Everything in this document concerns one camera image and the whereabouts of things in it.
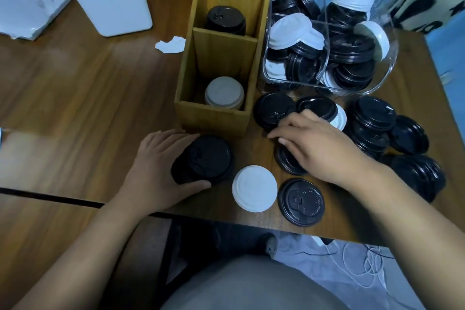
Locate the person's right forearm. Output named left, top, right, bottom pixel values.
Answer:
left=345, top=164, right=465, bottom=310

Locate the black cable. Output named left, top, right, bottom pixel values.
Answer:
left=294, top=244, right=395, bottom=260

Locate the black lid stack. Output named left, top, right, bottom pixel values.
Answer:
left=206, top=5, right=247, bottom=36

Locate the person's left forearm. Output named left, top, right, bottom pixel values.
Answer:
left=11, top=194, right=155, bottom=310

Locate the heap of mixed cup lids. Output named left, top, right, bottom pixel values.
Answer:
left=264, top=0, right=391, bottom=92

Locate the black stool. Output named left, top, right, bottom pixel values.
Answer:
left=154, top=217, right=222, bottom=296

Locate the black cup lid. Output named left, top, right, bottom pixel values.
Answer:
left=274, top=143, right=309, bottom=176
left=296, top=96, right=339, bottom=124
left=253, top=92, right=297, bottom=132
left=278, top=178, right=326, bottom=228

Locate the clear plastic container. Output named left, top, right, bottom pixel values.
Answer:
left=256, top=0, right=400, bottom=99

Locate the white cup lid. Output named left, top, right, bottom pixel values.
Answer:
left=329, top=104, right=348, bottom=132
left=232, top=165, right=278, bottom=213

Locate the white paper scrap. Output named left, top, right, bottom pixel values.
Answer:
left=155, top=35, right=187, bottom=54

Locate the short stack of black lids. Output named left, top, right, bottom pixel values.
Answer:
left=171, top=134, right=235, bottom=186

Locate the person's right hand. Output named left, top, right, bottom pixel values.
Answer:
left=267, top=109, right=386, bottom=193

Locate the wooden compartment organizer box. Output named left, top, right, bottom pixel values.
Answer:
left=174, top=0, right=275, bottom=138

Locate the pile of black lids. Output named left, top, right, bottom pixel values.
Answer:
left=343, top=95, right=447, bottom=204

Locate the white cable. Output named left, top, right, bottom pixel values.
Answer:
left=311, top=236, right=402, bottom=301

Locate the person's left hand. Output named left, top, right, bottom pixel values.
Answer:
left=119, top=130, right=212, bottom=217

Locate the person's shoe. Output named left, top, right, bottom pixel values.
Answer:
left=262, top=233, right=279, bottom=259

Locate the person's grey garment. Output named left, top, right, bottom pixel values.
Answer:
left=160, top=255, right=350, bottom=310

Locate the grey lid stack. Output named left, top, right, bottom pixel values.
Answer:
left=204, top=76, right=245, bottom=110

